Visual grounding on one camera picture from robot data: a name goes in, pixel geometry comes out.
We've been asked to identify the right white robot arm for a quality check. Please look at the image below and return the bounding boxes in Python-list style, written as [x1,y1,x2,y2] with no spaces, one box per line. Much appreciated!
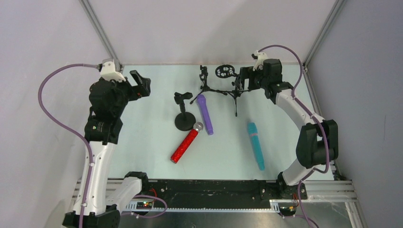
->
[235,59,339,196]

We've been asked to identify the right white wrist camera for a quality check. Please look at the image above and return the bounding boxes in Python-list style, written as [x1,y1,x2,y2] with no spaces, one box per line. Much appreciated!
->
[251,51,268,71]

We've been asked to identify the red glitter microphone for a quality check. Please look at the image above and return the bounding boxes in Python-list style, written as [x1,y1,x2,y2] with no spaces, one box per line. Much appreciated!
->
[170,122,204,163]

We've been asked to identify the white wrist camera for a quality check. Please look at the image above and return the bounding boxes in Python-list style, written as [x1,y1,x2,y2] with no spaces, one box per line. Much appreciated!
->
[251,51,268,71]
[100,58,126,83]

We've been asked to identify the round base mic stand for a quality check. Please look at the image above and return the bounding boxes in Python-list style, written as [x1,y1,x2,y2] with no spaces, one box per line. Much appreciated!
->
[174,92,196,131]

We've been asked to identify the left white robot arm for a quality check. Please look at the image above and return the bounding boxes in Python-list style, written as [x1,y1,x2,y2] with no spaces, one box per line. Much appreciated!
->
[62,70,151,228]

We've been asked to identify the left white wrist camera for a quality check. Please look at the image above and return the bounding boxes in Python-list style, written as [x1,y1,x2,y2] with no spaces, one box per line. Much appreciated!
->
[100,58,126,83]

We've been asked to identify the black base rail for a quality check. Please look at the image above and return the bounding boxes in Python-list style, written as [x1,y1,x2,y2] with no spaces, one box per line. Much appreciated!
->
[141,179,307,209]

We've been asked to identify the teal microphone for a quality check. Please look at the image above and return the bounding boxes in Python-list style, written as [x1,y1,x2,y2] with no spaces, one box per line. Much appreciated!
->
[247,122,265,171]

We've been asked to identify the black tripod clip stand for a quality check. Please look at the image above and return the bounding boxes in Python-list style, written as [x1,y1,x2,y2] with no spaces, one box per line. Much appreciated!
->
[196,65,228,96]

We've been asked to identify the black tripod shock-mount stand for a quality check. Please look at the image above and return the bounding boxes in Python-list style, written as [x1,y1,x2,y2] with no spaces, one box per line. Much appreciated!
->
[215,64,247,117]

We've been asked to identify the purple microphone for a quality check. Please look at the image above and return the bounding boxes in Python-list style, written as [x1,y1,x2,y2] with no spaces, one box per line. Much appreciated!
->
[196,94,214,135]

